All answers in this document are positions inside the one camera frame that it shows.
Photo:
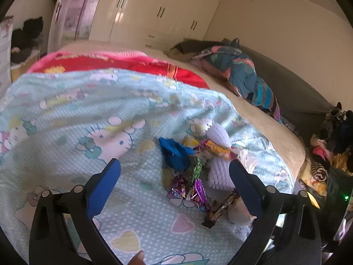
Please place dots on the yellow cartoon blanket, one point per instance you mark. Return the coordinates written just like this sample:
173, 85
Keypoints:
313, 184

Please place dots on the grey patterned cloth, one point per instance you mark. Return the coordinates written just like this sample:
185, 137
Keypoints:
288, 124

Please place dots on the blue wrapper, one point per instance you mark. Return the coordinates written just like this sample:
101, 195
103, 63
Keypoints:
173, 151

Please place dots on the bed with beige cover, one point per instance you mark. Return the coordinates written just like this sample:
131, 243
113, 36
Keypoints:
262, 124

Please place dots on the clear plastic bag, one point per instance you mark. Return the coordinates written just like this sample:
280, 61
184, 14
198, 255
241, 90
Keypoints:
248, 160

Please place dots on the light pink cloth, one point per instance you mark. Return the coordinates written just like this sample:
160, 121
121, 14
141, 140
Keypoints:
343, 230

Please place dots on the teal floral bedding pile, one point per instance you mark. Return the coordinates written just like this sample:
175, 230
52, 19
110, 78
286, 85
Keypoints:
237, 66

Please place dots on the person's left hand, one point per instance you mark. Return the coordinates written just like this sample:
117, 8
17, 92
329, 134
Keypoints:
137, 258

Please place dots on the green foil wrapper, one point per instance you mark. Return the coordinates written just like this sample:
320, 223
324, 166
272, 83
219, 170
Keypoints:
196, 168

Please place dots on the pink cartoon door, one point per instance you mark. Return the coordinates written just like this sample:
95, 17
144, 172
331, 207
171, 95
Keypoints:
71, 13

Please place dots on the white drawer unit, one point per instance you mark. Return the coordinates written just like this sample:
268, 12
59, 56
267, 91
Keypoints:
5, 49

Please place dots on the black clothes pile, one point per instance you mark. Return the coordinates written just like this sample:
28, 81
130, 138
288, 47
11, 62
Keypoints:
26, 36

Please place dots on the brown chocolate bar wrapper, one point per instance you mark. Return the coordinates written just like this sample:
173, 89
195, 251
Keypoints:
220, 208

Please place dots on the black stuffed toy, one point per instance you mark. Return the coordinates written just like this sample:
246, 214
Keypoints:
339, 127

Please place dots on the dark brown cloth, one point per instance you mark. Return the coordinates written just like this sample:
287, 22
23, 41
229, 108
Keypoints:
184, 47

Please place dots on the purple foil wrapper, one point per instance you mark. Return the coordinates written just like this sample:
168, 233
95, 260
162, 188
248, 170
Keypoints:
179, 186
199, 194

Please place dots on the red and pink blanket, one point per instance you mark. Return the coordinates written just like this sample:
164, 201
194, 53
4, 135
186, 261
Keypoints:
143, 67

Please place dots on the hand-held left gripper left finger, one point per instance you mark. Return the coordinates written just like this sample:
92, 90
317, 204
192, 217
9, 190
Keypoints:
106, 189

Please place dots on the yellow and orange snack wrapper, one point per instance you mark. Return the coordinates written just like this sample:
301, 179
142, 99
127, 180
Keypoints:
217, 147

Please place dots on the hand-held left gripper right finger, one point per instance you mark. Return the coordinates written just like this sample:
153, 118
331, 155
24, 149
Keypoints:
245, 189

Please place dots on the white tissue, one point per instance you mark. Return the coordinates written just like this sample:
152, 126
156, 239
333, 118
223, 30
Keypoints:
238, 216

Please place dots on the brown striped knitted cloth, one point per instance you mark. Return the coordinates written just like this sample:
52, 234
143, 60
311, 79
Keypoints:
320, 172

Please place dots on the grey upholstered headboard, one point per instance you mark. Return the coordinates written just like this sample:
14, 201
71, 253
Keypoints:
289, 88

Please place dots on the cream glossy wardrobe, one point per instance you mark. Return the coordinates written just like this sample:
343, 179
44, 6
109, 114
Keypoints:
165, 5

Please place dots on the light blue cartoon printed blanket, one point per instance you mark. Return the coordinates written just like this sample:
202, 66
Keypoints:
82, 110

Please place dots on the striped colourful cloth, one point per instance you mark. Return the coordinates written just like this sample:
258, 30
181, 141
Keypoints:
263, 93

